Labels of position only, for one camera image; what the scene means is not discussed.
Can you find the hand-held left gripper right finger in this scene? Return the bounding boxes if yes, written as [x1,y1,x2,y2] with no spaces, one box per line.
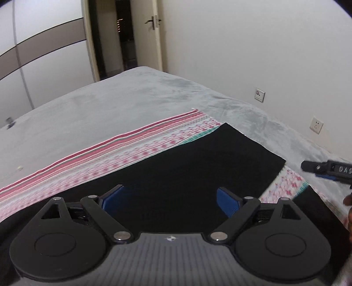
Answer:
[207,187,301,245]

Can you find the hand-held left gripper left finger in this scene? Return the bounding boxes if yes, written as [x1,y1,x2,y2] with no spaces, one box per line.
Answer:
[41,185,132,244]

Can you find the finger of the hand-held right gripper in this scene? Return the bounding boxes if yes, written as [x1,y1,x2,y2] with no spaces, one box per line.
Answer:
[301,160,339,181]

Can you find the black pants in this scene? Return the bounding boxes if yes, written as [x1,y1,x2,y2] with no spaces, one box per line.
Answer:
[0,123,351,286]

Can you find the person's right hand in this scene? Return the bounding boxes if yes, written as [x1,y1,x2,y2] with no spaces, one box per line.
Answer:
[343,192,352,244]

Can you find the red green patterned blanket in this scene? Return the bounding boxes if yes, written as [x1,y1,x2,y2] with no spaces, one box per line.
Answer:
[0,108,352,286]

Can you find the grey plush bed cover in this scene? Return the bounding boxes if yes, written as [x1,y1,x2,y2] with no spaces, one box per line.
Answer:
[0,66,352,202]

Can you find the white wardrobe with brown stripe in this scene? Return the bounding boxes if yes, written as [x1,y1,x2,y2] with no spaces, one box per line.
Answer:
[0,0,96,128]

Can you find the cream door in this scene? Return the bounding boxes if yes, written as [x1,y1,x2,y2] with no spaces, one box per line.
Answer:
[129,0,166,73]

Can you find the white wall socket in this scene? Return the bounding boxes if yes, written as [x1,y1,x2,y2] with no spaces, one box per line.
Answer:
[310,115,324,135]

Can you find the metal door handle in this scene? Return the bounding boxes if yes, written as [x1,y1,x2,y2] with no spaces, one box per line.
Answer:
[145,15,163,29]

